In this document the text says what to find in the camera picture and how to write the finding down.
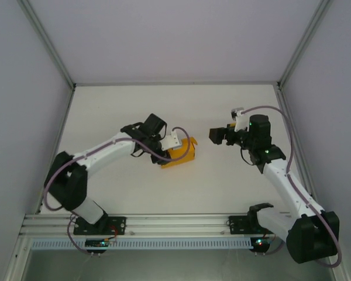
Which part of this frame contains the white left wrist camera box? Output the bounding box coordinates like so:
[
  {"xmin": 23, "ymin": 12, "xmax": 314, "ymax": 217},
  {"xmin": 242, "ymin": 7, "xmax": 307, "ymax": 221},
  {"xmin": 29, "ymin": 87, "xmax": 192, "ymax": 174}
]
[{"xmin": 161, "ymin": 127, "xmax": 184, "ymax": 152}]

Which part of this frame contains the light blue slotted cable duct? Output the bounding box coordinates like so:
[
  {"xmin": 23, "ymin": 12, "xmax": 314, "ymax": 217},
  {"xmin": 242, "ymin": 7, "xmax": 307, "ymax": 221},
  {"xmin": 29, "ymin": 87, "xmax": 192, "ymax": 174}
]
[{"xmin": 31, "ymin": 237, "xmax": 252, "ymax": 251}]

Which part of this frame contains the small green circuit board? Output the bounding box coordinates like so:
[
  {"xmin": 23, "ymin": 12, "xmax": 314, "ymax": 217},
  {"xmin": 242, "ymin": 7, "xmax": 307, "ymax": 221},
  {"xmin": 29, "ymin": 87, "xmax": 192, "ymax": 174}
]
[
  {"xmin": 252, "ymin": 237, "xmax": 277, "ymax": 247},
  {"xmin": 85, "ymin": 238, "xmax": 111, "ymax": 249}
]

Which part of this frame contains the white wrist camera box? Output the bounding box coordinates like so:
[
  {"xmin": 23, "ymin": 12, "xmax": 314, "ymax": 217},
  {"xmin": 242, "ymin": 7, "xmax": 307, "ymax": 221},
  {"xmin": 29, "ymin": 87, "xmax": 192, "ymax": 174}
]
[
  {"xmin": 230, "ymin": 108, "xmax": 250, "ymax": 132},
  {"xmin": 161, "ymin": 127, "xmax": 184, "ymax": 152}
]

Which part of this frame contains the aluminium front mounting rail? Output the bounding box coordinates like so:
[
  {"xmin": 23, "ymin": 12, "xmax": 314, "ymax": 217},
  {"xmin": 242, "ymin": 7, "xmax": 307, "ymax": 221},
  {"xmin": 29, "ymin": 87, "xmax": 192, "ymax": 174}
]
[{"xmin": 19, "ymin": 212, "xmax": 338, "ymax": 238}]

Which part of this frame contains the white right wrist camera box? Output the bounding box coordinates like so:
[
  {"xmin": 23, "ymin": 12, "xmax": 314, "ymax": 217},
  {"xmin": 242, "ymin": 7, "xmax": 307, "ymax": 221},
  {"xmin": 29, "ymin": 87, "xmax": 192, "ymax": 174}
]
[{"xmin": 230, "ymin": 108, "xmax": 250, "ymax": 132}]

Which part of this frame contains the aluminium frame lower leg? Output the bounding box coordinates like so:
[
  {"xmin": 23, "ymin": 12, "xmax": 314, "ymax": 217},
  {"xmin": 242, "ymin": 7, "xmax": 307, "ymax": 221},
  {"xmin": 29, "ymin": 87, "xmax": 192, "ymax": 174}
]
[
  {"xmin": 2, "ymin": 237, "xmax": 33, "ymax": 281},
  {"xmin": 323, "ymin": 237, "xmax": 351, "ymax": 281}
]

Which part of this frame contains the aluminium frame back rail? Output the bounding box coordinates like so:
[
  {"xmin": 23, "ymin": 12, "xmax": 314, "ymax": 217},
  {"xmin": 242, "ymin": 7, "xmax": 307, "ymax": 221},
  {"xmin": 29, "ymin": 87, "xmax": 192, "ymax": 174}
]
[{"xmin": 74, "ymin": 82, "xmax": 278, "ymax": 87}]

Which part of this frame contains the aluminium frame corner post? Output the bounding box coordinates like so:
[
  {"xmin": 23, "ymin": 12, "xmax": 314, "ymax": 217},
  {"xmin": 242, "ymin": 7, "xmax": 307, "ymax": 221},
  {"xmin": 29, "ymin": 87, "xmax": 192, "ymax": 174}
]
[
  {"xmin": 276, "ymin": 0, "xmax": 336, "ymax": 90},
  {"xmin": 16, "ymin": 0, "xmax": 77, "ymax": 90}
]

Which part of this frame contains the yellow paper box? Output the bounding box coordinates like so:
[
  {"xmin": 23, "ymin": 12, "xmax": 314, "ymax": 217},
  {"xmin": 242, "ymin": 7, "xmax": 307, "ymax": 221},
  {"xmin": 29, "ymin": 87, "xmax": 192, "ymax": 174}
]
[{"xmin": 160, "ymin": 136, "xmax": 199, "ymax": 171}]

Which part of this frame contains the aluminium frame side rail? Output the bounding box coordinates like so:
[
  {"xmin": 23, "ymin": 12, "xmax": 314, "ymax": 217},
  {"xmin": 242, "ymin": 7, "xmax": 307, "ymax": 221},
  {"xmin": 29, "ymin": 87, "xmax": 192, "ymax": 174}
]
[{"xmin": 276, "ymin": 87, "xmax": 320, "ymax": 214}]

